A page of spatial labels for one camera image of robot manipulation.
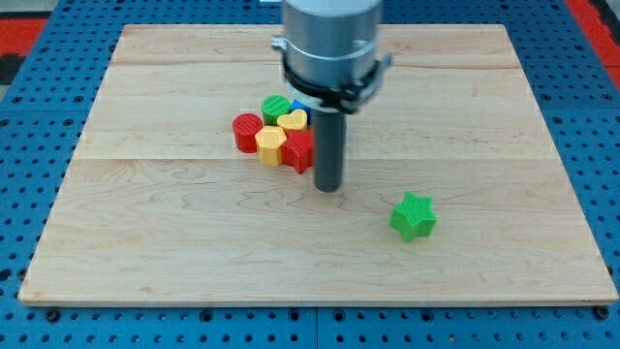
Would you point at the yellow hexagon block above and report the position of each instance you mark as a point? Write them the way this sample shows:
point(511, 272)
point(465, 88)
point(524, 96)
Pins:
point(269, 141)

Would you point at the blue block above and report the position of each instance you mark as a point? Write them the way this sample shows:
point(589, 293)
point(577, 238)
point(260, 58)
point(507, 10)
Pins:
point(297, 105)

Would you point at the wooden board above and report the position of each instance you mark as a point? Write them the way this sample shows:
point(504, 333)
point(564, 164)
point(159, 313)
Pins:
point(159, 208)

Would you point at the yellow heart block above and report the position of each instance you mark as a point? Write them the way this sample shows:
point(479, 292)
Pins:
point(296, 120)

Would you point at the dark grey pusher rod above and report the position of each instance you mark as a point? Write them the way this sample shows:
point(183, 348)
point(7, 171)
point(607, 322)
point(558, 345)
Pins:
point(329, 131)

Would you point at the green cylinder block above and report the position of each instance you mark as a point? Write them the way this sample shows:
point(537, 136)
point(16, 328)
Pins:
point(274, 106)

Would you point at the green star block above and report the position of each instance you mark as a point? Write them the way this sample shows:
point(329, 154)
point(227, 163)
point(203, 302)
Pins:
point(413, 217)

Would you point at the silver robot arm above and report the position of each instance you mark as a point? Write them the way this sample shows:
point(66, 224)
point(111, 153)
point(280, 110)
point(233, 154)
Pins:
point(328, 50)

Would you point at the red star block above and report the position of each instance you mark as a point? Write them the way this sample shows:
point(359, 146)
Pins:
point(298, 150)

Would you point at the red cylinder block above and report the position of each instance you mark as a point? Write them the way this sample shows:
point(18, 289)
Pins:
point(245, 126)

